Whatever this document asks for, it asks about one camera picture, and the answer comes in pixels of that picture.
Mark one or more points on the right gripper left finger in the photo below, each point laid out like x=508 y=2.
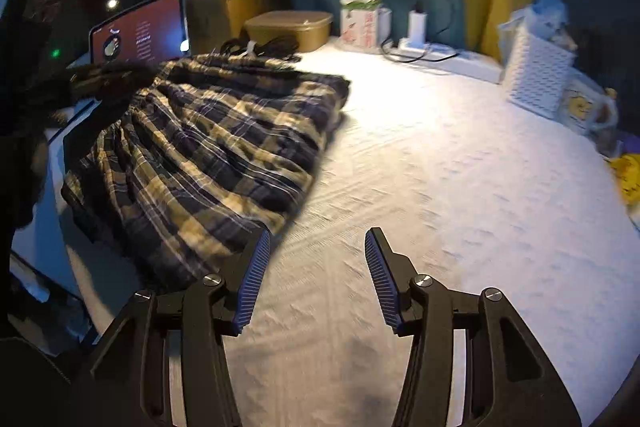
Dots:
x=126 y=380

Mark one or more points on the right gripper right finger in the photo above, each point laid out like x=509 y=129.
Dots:
x=509 y=379

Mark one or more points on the plaid pants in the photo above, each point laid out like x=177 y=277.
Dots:
x=215 y=148

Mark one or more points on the black garment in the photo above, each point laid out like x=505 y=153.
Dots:
x=100 y=82

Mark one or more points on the brown cardboard box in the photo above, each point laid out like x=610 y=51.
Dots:
x=213 y=22

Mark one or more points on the yellow plastic bag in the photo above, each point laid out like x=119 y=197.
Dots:
x=626 y=169

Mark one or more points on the tan plastic container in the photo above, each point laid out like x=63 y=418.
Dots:
x=311 y=29

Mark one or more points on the white bear mug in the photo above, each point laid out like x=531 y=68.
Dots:
x=586 y=108

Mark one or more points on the white plastic basket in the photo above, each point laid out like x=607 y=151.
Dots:
x=536 y=73

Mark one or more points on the white power strip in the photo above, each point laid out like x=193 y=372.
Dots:
x=439 y=56

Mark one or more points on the white green carton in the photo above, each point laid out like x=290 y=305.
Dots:
x=359 y=23

